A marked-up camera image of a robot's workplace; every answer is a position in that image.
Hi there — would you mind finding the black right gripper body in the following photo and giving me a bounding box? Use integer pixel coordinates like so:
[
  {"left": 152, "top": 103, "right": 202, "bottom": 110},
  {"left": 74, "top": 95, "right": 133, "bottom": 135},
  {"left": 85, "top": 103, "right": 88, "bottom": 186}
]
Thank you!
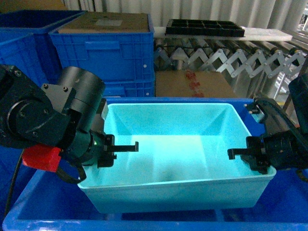
[{"left": 241, "top": 97, "right": 308, "bottom": 174}]

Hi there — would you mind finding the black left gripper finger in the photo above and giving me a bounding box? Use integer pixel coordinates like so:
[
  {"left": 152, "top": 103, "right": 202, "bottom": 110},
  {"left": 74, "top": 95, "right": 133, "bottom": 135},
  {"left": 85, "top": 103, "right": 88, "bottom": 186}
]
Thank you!
[{"left": 106, "top": 141, "right": 139, "bottom": 153}]

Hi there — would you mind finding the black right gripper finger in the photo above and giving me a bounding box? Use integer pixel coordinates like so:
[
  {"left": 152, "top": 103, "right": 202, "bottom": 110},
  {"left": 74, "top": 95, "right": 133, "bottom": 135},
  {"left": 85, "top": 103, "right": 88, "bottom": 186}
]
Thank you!
[{"left": 227, "top": 148, "right": 253, "bottom": 160}]

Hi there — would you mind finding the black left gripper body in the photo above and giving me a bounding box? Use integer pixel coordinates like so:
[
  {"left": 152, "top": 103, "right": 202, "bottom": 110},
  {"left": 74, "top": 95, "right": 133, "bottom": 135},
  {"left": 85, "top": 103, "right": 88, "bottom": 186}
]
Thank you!
[{"left": 64, "top": 98, "right": 116, "bottom": 168}]

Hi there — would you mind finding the turquoise plastic bin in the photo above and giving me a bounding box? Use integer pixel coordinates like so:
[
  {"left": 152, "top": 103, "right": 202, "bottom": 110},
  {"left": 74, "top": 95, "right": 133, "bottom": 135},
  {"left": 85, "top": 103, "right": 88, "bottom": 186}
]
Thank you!
[{"left": 78, "top": 103, "right": 276, "bottom": 213}]

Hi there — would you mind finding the lower blue labelled crate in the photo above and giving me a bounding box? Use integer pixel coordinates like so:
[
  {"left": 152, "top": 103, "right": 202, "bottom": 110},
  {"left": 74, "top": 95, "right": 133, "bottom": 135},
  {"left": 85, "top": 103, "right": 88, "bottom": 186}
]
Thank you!
[{"left": 103, "top": 81, "right": 154, "bottom": 97}]

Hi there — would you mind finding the large blue plastic bin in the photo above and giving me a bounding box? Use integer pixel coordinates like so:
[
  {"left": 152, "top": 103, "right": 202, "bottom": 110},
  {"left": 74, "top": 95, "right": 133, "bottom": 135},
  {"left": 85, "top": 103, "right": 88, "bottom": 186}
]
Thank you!
[{"left": 2, "top": 98, "right": 308, "bottom": 231}]

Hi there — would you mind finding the brown cardboard box red tape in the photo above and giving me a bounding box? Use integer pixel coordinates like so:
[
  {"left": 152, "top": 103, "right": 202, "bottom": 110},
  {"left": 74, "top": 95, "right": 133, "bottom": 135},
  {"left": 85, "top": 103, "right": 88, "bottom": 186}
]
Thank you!
[{"left": 155, "top": 70, "right": 238, "bottom": 98}]

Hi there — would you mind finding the upper blue ribbed crate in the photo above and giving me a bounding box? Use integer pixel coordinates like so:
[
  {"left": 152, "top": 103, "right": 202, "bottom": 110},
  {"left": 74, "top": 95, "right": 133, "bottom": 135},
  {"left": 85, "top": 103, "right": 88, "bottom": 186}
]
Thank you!
[{"left": 49, "top": 14, "right": 154, "bottom": 82}]

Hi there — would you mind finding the expandable roller conveyor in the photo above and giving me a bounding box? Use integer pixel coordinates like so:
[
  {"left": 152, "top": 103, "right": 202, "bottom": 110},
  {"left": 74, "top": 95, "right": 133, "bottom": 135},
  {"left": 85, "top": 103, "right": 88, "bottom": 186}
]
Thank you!
[{"left": 154, "top": 38, "right": 308, "bottom": 78}]

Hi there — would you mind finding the cardboard box in crate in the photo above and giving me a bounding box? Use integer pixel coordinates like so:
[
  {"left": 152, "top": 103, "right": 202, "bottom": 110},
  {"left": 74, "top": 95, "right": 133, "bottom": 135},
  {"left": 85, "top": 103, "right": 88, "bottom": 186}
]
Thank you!
[{"left": 58, "top": 12, "right": 150, "bottom": 34}]

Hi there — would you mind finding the black compartment tray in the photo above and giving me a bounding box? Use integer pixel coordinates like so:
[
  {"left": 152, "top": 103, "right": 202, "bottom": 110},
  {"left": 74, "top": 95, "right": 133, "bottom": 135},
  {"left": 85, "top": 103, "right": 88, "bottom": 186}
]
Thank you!
[{"left": 166, "top": 19, "right": 244, "bottom": 37}]

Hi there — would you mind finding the blue crate far left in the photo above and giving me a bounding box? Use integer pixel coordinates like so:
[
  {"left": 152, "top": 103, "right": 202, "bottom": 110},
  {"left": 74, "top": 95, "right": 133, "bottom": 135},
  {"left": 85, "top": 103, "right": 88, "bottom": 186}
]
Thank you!
[{"left": 0, "top": 10, "right": 87, "bottom": 174}]

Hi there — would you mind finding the red camera mount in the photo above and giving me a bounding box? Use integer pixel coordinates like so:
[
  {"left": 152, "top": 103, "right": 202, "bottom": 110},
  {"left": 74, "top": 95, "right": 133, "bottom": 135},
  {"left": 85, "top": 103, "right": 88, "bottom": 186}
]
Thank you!
[{"left": 22, "top": 144, "right": 61, "bottom": 173}]

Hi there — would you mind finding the black cable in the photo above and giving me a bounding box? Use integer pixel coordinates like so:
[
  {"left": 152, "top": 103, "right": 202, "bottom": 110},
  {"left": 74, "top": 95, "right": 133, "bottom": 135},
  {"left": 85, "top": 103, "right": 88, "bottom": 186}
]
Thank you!
[{"left": 4, "top": 149, "right": 26, "bottom": 215}]

